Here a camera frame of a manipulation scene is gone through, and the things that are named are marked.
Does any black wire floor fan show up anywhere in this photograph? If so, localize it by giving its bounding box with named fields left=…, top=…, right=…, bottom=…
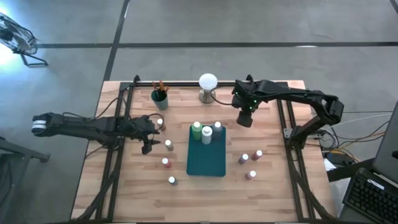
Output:
left=0, top=12, right=49, bottom=67

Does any white dome lamp silver base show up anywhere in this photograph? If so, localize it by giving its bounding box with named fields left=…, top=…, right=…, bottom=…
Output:
left=198, top=73, right=219, bottom=105

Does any black cable bundle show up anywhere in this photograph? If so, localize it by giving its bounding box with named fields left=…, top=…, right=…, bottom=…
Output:
left=310, top=110, right=394, bottom=153

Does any large green paint bottle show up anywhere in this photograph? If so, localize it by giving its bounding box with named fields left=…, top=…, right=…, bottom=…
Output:
left=191, top=121, right=203, bottom=141

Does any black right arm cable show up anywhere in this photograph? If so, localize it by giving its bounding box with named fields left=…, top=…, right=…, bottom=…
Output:
left=211, top=89, right=234, bottom=106

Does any green plastic cup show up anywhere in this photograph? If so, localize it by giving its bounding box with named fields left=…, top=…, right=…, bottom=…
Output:
left=150, top=88, right=169, bottom=111

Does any large white paint bottle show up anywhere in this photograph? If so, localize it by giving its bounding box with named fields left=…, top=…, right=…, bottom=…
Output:
left=201, top=125, right=213, bottom=146

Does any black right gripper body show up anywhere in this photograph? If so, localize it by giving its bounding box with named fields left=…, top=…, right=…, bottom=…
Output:
left=231, top=79, right=268, bottom=113

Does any white cable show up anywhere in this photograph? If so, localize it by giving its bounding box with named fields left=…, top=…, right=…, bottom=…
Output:
left=329, top=113, right=393, bottom=128

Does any large grey paint bottle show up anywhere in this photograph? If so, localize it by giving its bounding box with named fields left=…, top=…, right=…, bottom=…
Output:
left=211, top=121, right=224, bottom=140

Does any black aluminium table frame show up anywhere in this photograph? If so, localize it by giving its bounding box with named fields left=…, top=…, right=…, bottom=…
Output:
left=71, top=74, right=338, bottom=224

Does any black power supply box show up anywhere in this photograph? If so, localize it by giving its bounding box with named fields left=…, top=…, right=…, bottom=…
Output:
left=326, top=152, right=355, bottom=166

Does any yellow cable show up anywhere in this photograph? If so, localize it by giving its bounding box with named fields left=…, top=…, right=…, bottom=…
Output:
left=323, top=132, right=386, bottom=161

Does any black keyboard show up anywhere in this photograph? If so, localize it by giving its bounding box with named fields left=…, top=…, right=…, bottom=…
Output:
left=341, top=167, right=398, bottom=224

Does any teal plastic tray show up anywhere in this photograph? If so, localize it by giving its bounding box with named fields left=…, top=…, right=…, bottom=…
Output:
left=186, top=124, right=227, bottom=178

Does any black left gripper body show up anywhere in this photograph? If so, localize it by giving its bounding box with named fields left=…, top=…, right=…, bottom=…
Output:
left=119, top=114, right=156, bottom=156

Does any grey laptop lid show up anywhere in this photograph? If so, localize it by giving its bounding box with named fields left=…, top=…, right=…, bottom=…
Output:
left=372, top=100, right=398, bottom=184

